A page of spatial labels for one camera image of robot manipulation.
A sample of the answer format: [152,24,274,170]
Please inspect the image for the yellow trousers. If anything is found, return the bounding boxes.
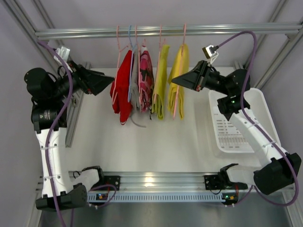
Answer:
[168,44,189,118]

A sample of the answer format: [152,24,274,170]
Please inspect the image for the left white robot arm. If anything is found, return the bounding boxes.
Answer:
[24,61,114,211]

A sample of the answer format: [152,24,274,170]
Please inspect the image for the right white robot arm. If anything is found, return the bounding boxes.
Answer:
[172,61,302,195]

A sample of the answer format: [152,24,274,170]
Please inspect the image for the red trousers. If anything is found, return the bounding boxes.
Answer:
[110,50,133,125]

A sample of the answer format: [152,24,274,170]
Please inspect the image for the lime green trousers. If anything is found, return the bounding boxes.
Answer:
[152,44,170,120]

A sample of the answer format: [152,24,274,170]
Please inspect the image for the pink hanger of red trousers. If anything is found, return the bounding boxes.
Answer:
[112,25,124,104]

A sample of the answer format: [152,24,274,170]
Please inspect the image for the grey trousers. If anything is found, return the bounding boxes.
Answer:
[131,70,148,128]

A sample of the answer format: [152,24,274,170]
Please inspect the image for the pink camouflage trousers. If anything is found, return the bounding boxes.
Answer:
[139,45,154,113]

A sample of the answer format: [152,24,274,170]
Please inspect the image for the blue hanger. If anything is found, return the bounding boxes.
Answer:
[127,25,138,103]

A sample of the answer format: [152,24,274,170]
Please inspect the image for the pink hanger of camouflage trousers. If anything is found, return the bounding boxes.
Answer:
[135,25,142,105]

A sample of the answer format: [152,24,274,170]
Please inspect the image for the white plastic basket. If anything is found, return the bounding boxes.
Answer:
[208,88,281,158]

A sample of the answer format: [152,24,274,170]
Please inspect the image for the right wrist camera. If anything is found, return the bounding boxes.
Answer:
[202,45,219,64]

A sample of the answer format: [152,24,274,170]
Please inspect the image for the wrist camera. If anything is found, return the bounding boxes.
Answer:
[55,46,71,62]
[202,45,219,64]

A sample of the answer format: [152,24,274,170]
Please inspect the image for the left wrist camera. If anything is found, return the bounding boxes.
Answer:
[55,46,71,62]

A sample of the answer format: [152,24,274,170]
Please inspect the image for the aluminium hanging rail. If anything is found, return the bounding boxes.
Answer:
[35,22,303,40]

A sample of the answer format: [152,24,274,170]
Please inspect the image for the left aluminium frame post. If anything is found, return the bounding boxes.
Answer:
[0,0,92,147]

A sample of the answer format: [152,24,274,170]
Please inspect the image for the aluminium frame post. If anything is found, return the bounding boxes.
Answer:
[233,0,303,87]
[0,0,92,147]

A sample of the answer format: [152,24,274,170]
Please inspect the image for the right aluminium frame post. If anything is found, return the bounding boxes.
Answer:
[233,0,303,87]

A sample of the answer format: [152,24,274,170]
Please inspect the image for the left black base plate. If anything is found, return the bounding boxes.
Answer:
[93,175,121,191]

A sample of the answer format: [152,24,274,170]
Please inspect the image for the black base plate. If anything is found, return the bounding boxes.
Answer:
[93,175,121,191]
[204,175,231,191]

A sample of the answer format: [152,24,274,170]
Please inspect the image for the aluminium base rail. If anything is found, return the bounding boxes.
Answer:
[104,172,213,193]

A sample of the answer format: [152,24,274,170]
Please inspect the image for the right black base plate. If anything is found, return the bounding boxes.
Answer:
[204,175,231,191]

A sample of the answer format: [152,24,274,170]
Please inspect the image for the grey slotted cable duct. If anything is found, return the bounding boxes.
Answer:
[87,192,236,203]

